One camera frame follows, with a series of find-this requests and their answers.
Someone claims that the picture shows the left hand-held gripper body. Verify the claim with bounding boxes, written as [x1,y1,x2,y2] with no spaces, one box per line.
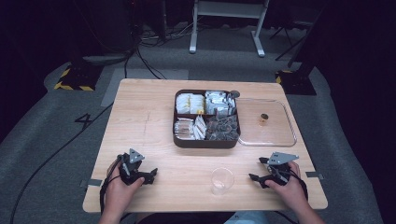
[117,147,148,187]

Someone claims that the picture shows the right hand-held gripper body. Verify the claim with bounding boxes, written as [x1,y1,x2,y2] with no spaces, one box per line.
[261,151,300,188]

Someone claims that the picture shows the person's right hand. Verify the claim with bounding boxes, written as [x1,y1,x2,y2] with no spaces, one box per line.
[264,161,310,217]

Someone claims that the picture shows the person's left hand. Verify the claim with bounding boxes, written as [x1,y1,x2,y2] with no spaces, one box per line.
[102,161,146,217]

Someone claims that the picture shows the clear box lid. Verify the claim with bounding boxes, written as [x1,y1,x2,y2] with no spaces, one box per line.
[234,97,298,147]

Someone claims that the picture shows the clear plastic cup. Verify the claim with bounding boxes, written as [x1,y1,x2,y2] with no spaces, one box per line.
[210,167,235,197]

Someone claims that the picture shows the grey tape strip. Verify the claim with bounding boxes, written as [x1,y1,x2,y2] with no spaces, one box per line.
[304,171,325,180]
[79,178,104,189]

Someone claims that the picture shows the person's light blue trousers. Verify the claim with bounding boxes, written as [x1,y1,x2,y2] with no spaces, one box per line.
[223,211,269,224]

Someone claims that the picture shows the pile of dark brown packets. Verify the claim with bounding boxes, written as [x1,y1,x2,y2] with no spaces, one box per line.
[205,114,240,142]

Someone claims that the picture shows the pile of white stick packets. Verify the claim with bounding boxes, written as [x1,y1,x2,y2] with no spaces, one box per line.
[174,115,207,141]

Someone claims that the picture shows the brown compartment box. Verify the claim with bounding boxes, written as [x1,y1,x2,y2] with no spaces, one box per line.
[172,89,242,149]

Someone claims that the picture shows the pile of silver packets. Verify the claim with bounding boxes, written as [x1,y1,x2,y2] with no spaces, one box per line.
[205,91,236,117]

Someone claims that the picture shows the pile of yellow white packets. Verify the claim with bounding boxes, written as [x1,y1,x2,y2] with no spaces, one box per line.
[176,92,206,115]

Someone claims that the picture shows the black yellow striped stand base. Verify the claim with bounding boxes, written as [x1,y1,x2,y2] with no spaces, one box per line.
[275,69,318,96]
[53,63,104,92]

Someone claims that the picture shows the black tripod legs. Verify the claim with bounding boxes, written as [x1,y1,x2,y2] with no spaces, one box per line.
[268,20,309,62]

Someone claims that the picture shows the right hand-held gripper cable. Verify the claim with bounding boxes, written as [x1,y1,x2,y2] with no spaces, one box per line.
[289,169,309,201]

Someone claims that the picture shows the hand-held gripper cable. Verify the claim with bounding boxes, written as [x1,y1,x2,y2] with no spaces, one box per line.
[289,169,309,201]
[99,154,126,216]

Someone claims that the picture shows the left hand-held gripper cable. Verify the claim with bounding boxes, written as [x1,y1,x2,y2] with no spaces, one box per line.
[99,154,126,216]

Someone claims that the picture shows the long black floor cable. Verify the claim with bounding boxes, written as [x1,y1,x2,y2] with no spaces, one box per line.
[8,102,115,224]

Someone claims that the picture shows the bundle of floor cables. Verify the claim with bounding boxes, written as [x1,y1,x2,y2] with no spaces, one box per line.
[123,15,200,80]

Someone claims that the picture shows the white metal table frame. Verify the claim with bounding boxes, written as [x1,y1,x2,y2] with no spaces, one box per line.
[189,0,271,58]

